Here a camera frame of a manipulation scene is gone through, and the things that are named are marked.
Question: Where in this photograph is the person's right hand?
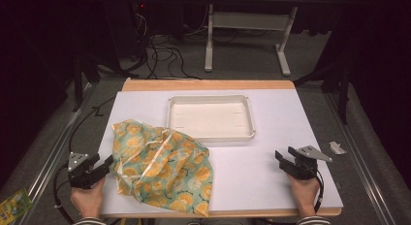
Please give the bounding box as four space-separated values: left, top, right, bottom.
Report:
287 174 321 218

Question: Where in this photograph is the black metal stand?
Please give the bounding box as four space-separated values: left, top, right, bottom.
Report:
293 60 352 126
71 52 102 113

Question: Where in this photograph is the white-framed desk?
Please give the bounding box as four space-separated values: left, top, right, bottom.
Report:
204 0 342 79

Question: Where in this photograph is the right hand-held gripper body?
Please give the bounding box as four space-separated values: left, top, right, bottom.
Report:
279 145 333 181

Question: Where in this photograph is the aluminium floor rail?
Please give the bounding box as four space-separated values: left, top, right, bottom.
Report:
324 91 390 225
17 81 94 225

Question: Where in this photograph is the green packet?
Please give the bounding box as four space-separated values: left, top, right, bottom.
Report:
0 187 35 225

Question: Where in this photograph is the hand-held gripper cable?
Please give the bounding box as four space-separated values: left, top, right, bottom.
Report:
312 169 326 213
52 163 78 225

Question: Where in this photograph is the white plastic tray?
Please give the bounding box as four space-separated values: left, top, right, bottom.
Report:
165 94 257 143

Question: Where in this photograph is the left hand-held gripper cable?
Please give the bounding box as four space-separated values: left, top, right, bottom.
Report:
52 163 78 225

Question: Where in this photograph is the right hand-held gripper cable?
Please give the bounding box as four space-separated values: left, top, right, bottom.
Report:
312 169 326 213

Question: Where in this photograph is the black floor cable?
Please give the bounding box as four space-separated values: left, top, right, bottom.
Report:
68 96 116 154

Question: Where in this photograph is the person's left hand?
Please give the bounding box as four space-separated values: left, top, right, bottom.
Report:
70 177 107 219

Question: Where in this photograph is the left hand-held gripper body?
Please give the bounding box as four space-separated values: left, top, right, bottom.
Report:
67 151 108 190

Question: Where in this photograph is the crumpled white paper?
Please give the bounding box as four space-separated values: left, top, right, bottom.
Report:
329 140 348 156

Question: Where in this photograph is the tangle of black cables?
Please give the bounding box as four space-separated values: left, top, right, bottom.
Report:
128 10 202 80

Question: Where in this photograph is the white table mat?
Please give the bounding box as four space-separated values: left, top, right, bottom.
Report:
98 89 344 216

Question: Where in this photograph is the orange-print green fabric bag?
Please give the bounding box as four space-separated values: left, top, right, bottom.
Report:
111 118 214 218

